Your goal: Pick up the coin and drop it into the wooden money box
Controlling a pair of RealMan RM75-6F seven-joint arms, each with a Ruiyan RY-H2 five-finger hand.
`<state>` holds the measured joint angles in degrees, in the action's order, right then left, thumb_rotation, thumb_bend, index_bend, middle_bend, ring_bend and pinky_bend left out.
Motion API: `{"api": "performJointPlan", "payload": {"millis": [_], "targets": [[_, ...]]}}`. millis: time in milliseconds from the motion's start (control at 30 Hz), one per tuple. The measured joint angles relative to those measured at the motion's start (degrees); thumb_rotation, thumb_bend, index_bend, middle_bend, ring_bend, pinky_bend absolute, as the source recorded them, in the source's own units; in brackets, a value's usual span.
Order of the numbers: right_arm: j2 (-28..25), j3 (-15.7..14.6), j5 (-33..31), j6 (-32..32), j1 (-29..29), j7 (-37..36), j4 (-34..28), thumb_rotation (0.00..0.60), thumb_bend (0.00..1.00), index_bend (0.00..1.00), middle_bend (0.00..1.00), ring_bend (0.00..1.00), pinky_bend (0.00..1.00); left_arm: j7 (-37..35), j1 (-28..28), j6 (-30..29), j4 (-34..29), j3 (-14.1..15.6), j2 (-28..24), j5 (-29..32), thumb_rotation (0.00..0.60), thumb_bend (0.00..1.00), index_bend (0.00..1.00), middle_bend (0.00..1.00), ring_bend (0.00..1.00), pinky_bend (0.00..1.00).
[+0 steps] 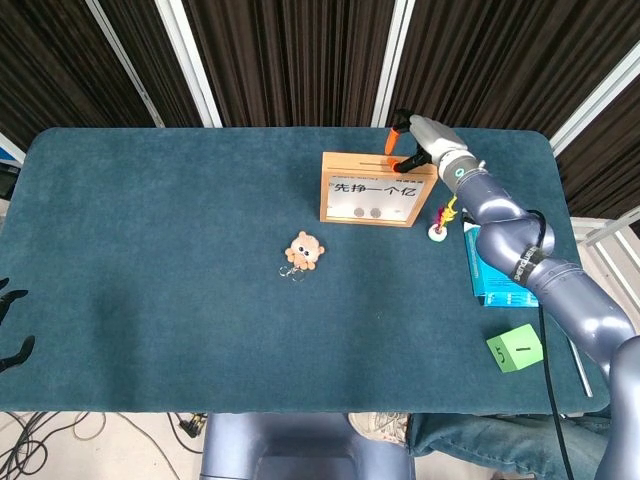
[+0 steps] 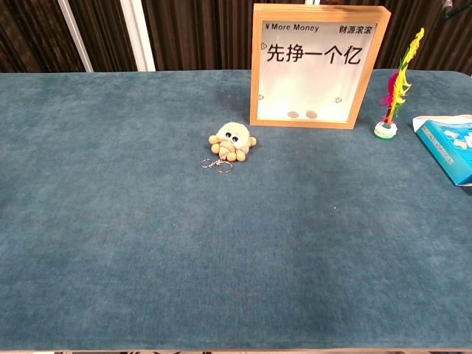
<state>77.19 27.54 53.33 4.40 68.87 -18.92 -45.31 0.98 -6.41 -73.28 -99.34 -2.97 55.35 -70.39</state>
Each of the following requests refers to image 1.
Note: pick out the beige sneaker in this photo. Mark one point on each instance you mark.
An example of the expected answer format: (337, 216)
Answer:
(377, 427)

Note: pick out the wooden framed money box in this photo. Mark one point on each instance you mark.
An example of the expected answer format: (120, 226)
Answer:
(350, 167)

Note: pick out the white metal frame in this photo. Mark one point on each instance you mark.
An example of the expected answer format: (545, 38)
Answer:
(607, 235)

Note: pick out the long grey metal rod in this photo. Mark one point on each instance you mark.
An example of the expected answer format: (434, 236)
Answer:
(582, 372)

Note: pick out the white partition post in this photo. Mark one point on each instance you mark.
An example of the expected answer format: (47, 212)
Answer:
(392, 65)
(190, 65)
(595, 100)

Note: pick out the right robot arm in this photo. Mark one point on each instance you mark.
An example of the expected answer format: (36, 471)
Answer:
(510, 240)

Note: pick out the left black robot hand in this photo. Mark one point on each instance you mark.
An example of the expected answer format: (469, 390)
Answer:
(6, 300)

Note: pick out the thin grey partition post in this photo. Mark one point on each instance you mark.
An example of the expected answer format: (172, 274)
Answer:
(125, 65)

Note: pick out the blue denim jeans leg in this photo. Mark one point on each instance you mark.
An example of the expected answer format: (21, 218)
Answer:
(500, 445)

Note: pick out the blue white board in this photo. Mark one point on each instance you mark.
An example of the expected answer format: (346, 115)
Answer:
(10, 150)

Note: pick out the black power plug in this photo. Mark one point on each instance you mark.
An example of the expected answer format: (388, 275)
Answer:
(192, 425)

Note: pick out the colourful feather shuttlecock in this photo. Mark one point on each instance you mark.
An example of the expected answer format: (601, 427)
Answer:
(438, 233)

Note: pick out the green paper cube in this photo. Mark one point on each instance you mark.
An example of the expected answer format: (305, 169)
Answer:
(517, 350)

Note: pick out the blue table cloth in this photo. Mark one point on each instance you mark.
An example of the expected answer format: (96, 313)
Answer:
(200, 300)

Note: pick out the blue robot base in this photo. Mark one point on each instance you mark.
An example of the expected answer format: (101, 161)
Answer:
(280, 445)

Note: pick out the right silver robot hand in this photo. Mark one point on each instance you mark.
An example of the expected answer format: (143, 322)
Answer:
(435, 137)

